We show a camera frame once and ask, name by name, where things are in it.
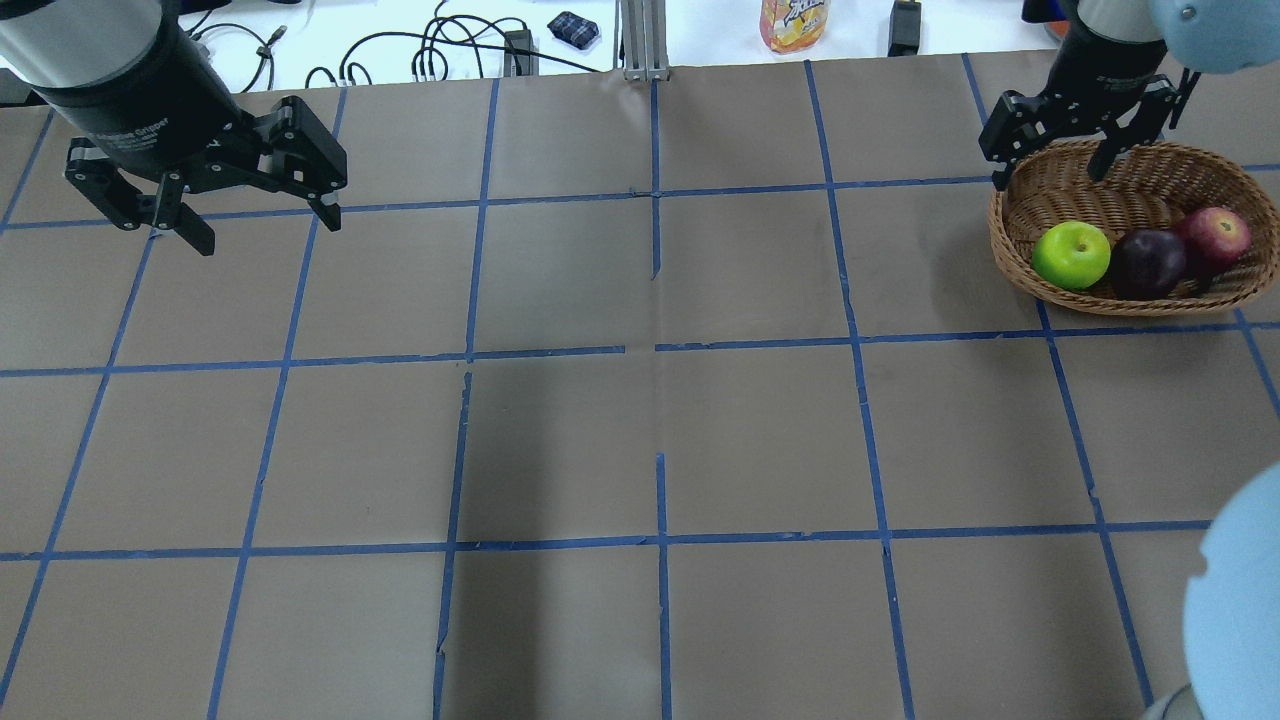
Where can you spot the green apple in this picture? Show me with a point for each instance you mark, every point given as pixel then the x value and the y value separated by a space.
pixel 1072 255

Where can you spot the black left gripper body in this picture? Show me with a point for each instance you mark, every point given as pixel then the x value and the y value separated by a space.
pixel 150 112

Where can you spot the red yellow apple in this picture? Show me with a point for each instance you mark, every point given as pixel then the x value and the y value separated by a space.
pixel 1214 240

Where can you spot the wicker basket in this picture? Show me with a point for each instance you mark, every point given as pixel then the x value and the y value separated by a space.
pixel 1152 187

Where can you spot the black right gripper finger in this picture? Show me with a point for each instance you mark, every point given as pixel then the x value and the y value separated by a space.
pixel 1139 119
pixel 1017 126

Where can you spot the dark red apple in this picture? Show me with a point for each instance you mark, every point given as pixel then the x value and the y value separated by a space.
pixel 1147 264

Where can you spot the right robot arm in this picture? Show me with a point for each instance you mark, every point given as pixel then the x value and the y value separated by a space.
pixel 1229 608

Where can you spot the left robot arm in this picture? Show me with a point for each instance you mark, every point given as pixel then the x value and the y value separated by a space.
pixel 20 19

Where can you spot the aluminium frame post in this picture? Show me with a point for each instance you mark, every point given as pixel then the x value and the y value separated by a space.
pixel 642 50

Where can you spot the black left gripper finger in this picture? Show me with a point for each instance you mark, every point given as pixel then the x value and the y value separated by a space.
pixel 303 159
pixel 100 180

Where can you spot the black computer mouse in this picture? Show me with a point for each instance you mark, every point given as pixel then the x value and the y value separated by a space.
pixel 574 30

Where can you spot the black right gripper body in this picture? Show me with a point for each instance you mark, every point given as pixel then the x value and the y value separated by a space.
pixel 1097 68

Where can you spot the black power adapter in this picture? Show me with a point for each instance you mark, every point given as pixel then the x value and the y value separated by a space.
pixel 905 28

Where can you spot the yellow drink bottle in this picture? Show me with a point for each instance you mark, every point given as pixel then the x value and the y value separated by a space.
pixel 791 26

